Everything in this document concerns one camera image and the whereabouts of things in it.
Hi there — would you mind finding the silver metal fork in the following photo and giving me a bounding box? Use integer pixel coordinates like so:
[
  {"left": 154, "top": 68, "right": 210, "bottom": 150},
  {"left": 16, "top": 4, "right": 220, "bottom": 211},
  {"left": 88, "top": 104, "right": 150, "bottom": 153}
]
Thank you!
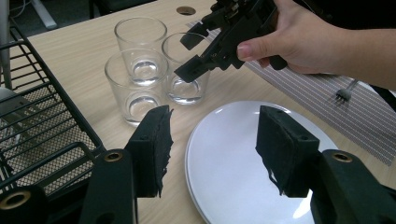
[{"left": 334, "top": 78, "right": 360, "bottom": 105}]

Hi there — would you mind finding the white desk frame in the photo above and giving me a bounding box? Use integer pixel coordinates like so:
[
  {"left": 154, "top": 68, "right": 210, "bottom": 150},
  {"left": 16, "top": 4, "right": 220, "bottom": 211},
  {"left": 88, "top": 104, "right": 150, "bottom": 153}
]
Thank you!
[{"left": 30, "top": 0, "right": 59, "bottom": 31}]

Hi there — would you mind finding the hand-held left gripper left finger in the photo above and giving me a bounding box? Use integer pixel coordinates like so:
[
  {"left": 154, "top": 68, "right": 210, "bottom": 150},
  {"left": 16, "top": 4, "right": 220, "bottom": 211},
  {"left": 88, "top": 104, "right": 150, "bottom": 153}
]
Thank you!
[{"left": 124, "top": 105, "right": 174, "bottom": 199}]

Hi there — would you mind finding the clear drinking glass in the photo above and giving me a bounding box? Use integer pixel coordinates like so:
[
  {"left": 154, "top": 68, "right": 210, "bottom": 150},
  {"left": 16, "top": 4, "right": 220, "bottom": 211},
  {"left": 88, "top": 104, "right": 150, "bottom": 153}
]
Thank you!
[
  {"left": 161, "top": 32, "right": 213, "bottom": 105},
  {"left": 104, "top": 48, "right": 171, "bottom": 127},
  {"left": 114, "top": 16, "right": 168, "bottom": 87}
]

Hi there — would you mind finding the white cable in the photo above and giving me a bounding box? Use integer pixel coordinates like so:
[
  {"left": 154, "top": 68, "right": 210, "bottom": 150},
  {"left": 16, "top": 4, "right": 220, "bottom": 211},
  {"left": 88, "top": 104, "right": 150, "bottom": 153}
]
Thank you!
[{"left": 8, "top": 0, "right": 30, "bottom": 17}]

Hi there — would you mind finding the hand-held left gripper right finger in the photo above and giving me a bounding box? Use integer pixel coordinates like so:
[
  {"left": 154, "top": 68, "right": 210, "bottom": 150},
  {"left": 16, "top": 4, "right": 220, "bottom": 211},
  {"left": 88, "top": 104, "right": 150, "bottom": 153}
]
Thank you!
[{"left": 255, "top": 105, "right": 321, "bottom": 199}]

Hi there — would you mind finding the black wire cutlery rack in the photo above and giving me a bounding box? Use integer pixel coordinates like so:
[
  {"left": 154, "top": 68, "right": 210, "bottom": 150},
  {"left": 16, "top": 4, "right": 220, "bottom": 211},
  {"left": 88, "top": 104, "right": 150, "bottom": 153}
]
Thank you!
[{"left": 0, "top": 18, "right": 106, "bottom": 200}]

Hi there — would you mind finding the grey striped placemat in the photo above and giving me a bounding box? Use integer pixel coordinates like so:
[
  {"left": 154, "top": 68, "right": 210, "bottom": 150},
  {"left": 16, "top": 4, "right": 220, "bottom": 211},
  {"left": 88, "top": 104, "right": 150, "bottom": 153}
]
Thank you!
[{"left": 186, "top": 18, "right": 396, "bottom": 167}]

